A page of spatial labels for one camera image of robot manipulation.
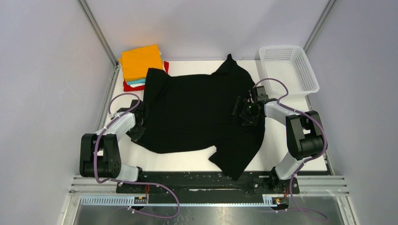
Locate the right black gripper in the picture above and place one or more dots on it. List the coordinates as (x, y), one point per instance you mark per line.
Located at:
(243, 103)

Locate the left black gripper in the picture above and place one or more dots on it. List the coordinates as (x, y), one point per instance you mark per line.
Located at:
(135, 137)

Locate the black t shirt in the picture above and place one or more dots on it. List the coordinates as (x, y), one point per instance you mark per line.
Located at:
(194, 112)

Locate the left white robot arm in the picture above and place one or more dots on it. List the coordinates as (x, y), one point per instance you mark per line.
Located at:
(100, 151)

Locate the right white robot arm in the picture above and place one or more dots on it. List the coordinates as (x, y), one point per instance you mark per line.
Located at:
(305, 137)

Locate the white folded t shirt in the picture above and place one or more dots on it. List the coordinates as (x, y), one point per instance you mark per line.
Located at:
(134, 85)

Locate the red folded t shirt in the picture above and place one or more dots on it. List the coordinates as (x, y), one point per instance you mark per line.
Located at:
(128, 88)

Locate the teal folded t shirt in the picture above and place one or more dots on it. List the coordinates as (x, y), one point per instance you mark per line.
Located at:
(136, 82)

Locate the orange folded t shirt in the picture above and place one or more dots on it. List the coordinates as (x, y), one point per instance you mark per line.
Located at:
(135, 63)

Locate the white plastic basket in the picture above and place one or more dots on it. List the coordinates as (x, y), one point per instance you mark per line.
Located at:
(290, 65)

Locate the aluminium frame rail left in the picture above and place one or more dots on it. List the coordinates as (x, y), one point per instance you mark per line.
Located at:
(108, 79)

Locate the aluminium frame rail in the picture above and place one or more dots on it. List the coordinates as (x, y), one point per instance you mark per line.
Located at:
(108, 79)
(318, 25)

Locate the slotted cable duct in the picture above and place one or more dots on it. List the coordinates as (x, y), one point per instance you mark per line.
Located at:
(194, 201)

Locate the aluminium frame rail right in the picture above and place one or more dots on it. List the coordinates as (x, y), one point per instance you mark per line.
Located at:
(318, 25)

